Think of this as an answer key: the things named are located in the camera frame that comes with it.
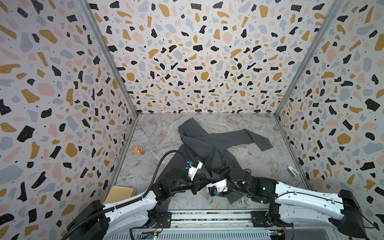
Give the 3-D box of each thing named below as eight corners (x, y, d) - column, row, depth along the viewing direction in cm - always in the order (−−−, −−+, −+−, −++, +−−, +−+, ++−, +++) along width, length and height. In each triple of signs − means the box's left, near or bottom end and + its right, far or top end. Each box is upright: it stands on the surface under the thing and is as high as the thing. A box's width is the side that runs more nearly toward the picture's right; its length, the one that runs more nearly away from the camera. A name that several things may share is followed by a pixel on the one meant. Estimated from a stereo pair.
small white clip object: (294, 177, 91) (296, 175, 89) (285, 168, 95) (287, 166, 92) (297, 174, 92) (300, 173, 90) (289, 166, 96) (291, 164, 94)
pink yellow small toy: (134, 153, 101) (131, 148, 97) (140, 148, 103) (137, 144, 99) (138, 157, 98) (136, 153, 94) (144, 153, 101) (142, 148, 97)
